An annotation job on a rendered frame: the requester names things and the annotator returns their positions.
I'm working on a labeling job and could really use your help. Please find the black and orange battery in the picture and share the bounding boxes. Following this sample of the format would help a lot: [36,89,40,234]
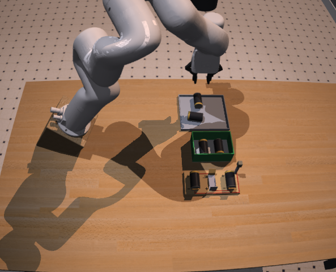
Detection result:
[193,92,203,109]
[187,111,203,121]
[225,170,236,189]
[190,171,200,189]
[198,139,209,154]
[214,138,224,154]

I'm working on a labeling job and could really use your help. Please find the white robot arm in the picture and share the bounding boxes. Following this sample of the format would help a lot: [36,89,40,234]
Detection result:
[50,0,229,137]

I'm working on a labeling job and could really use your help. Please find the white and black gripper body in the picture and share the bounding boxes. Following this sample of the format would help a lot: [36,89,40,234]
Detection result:
[191,48,220,74]

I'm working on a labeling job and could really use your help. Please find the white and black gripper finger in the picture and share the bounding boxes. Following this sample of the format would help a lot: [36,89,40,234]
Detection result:
[206,64,223,84]
[185,61,197,84]

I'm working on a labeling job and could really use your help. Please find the green open-top box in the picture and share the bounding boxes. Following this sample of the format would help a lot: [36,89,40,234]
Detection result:
[190,131,235,162]

